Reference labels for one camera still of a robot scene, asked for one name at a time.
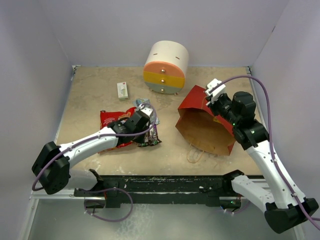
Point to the red brown paper bag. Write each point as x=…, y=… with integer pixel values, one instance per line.
x=201, y=129

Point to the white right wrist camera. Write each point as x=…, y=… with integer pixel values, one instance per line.
x=213, y=90

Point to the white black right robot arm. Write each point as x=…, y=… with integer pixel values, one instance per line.
x=284, y=205

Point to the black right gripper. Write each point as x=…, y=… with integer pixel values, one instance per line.
x=213, y=105

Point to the round white mini drawer chest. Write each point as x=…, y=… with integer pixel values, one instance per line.
x=166, y=66

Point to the red candy snack bag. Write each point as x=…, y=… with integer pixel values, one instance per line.
x=107, y=117

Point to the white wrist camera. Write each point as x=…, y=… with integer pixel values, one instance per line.
x=147, y=109
x=213, y=90

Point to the small white green box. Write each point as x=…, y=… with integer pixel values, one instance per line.
x=122, y=91

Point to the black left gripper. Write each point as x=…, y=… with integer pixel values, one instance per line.
x=139, y=140

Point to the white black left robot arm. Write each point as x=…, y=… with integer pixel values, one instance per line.
x=53, y=166

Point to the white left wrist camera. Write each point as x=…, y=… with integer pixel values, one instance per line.
x=147, y=109

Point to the silver foil snack packet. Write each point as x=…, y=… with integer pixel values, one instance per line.
x=155, y=120

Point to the dark brown candy packet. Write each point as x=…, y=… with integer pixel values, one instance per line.
x=151, y=138

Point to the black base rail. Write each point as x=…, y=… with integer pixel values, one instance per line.
x=208, y=190

